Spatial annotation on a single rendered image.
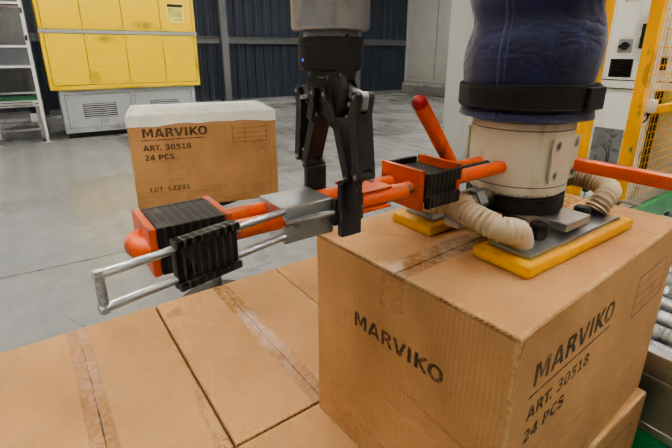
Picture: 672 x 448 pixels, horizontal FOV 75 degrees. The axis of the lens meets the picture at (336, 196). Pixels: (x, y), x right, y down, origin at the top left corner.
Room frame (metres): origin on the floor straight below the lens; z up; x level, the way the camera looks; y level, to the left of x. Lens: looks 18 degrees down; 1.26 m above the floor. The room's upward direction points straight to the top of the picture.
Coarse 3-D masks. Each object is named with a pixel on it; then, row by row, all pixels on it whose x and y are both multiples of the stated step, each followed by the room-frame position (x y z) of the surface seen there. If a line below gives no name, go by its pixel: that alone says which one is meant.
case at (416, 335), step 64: (320, 256) 0.72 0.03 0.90; (384, 256) 0.64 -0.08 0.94; (448, 256) 0.64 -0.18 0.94; (576, 256) 0.64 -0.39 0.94; (640, 256) 0.66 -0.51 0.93; (320, 320) 0.73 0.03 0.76; (384, 320) 0.59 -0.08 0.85; (448, 320) 0.50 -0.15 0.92; (512, 320) 0.46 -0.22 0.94; (576, 320) 0.52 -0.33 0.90; (640, 320) 0.72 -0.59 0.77; (320, 384) 0.73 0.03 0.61; (384, 384) 0.59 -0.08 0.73; (448, 384) 0.49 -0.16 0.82; (512, 384) 0.42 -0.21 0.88; (576, 384) 0.55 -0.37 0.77
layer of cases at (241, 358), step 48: (240, 288) 1.22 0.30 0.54; (288, 288) 1.22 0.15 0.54; (96, 336) 0.97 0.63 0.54; (144, 336) 0.97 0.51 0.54; (192, 336) 0.97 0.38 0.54; (240, 336) 0.97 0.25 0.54; (288, 336) 0.97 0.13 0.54; (0, 384) 0.80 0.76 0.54; (48, 384) 0.80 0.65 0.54; (96, 384) 0.80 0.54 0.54; (144, 384) 0.80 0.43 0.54; (192, 384) 0.80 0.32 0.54; (240, 384) 0.80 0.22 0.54; (288, 384) 0.80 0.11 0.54; (0, 432) 0.67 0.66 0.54; (48, 432) 0.67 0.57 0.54; (96, 432) 0.67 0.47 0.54; (144, 432) 0.67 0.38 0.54; (192, 432) 0.67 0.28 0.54; (240, 432) 0.67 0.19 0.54; (288, 432) 0.67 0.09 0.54; (336, 432) 0.67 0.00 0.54; (624, 432) 0.73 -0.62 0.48
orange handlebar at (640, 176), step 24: (480, 168) 0.67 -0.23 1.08; (504, 168) 0.70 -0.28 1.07; (576, 168) 0.72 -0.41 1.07; (600, 168) 0.68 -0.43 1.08; (624, 168) 0.66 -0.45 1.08; (336, 192) 0.55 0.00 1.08; (384, 192) 0.55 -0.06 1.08; (408, 192) 0.57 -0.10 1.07; (240, 216) 0.47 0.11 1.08; (144, 240) 0.38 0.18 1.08
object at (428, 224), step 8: (408, 208) 0.79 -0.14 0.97; (392, 216) 0.79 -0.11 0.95; (400, 216) 0.77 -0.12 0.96; (408, 216) 0.76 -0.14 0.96; (416, 216) 0.76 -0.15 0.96; (424, 216) 0.75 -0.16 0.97; (432, 216) 0.75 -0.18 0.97; (440, 216) 0.75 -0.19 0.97; (448, 216) 0.76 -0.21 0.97; (408, 224) 0.75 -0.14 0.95; (416, 224) 0.74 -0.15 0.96; (424, 224) 0.73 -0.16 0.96; (432, 224) 0.72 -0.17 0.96; (440, 224) 0.73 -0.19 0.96; (424, 232) 0.72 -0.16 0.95; (432, 232) 0.71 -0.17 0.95; (440, 232) 0.73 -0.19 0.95
